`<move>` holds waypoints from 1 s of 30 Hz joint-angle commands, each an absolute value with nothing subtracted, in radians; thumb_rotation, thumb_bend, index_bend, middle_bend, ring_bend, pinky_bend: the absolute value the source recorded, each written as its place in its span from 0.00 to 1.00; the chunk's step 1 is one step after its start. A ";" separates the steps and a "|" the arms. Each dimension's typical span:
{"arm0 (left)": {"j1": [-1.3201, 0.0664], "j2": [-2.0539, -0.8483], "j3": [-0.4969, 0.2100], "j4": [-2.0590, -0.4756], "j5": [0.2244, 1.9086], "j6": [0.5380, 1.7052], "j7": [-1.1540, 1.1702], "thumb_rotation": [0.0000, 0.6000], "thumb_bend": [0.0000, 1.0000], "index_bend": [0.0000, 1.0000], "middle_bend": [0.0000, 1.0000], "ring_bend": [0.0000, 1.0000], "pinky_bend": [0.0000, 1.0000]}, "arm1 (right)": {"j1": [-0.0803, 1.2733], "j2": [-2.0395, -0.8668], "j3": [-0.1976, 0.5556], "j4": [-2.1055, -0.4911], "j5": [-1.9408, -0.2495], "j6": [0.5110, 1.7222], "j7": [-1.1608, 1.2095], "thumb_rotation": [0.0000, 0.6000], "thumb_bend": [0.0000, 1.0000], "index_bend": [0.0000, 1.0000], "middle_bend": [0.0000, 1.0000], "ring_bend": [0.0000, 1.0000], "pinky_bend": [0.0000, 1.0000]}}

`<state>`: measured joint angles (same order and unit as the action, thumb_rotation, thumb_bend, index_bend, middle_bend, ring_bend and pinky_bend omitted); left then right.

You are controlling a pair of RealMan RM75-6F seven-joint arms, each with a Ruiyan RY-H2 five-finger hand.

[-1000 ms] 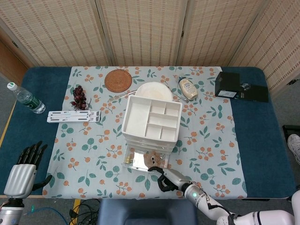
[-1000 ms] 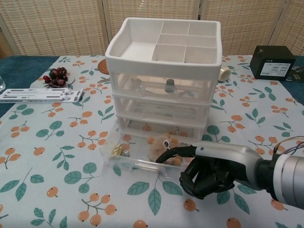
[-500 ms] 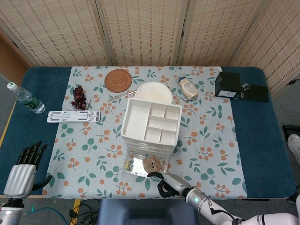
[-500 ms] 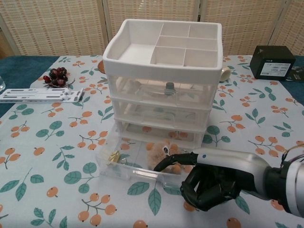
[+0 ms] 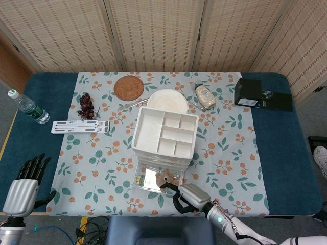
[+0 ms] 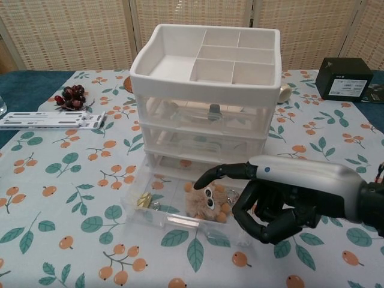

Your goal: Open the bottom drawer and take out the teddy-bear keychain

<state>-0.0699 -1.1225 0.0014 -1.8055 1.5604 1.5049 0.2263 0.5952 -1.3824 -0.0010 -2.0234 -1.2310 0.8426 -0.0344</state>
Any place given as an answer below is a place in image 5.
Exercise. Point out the blue padded seat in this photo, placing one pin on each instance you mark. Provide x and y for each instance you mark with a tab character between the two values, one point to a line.
158	229

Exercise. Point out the cream squeeze sauce bottle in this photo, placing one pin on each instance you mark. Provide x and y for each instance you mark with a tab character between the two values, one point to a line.
204	95

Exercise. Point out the silver table knife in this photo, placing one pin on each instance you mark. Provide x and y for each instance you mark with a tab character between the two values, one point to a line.
132	104

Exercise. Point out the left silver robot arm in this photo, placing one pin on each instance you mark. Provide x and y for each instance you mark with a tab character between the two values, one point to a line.
10	232

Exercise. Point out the white round plate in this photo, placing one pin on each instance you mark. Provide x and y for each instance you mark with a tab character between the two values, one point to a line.
166	100

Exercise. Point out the black cardboard box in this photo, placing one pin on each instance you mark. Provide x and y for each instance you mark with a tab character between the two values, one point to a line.
246	92

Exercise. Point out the thin silver fork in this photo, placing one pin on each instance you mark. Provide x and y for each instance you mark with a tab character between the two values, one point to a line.
198	106

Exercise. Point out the gold binder clips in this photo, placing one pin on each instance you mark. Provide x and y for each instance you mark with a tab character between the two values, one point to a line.
139	179

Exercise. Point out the black floor object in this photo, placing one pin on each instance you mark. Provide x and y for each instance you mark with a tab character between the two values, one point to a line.
316	141

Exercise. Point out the white sneaker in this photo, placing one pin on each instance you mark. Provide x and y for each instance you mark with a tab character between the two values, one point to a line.
321	159

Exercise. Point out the clear plastic water bottle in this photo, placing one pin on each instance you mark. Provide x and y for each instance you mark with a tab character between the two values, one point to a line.
30	108

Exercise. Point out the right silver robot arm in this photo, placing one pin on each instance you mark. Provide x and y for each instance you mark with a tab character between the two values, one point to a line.
219	219

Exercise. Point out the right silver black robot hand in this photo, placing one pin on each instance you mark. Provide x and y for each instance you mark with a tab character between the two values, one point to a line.
194	194

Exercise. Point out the white plastic drawer organizer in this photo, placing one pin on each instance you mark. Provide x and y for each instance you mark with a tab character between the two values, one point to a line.
148	130

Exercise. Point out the artificial dark red grape bunch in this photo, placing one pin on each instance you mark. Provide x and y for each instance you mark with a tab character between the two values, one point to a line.
85	102

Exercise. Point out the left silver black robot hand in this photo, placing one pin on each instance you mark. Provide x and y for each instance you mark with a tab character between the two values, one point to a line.
21	196

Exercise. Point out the woven bamboo folding screen panel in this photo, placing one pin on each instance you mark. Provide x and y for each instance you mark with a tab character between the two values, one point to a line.
155	33
306	51
64	33
235	33

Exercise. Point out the floral fruit print tablecloth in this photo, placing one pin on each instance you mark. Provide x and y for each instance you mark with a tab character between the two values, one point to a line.
89	153

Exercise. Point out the clear drawer with gold clips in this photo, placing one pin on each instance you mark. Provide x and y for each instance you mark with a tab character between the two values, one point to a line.
148	180

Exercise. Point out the clear plastic container edge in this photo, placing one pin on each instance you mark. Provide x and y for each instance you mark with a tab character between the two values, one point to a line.
163	166

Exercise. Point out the white folding laptop stand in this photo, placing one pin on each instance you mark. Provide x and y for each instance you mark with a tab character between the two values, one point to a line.
76	126

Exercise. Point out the flat black booklet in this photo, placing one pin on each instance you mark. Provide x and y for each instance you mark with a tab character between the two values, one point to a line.
279	102

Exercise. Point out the round woven rattan coaster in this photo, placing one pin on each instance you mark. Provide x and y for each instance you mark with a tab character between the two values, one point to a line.
129	88

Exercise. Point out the blue velvet table cover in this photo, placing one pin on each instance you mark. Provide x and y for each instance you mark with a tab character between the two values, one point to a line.
281	153

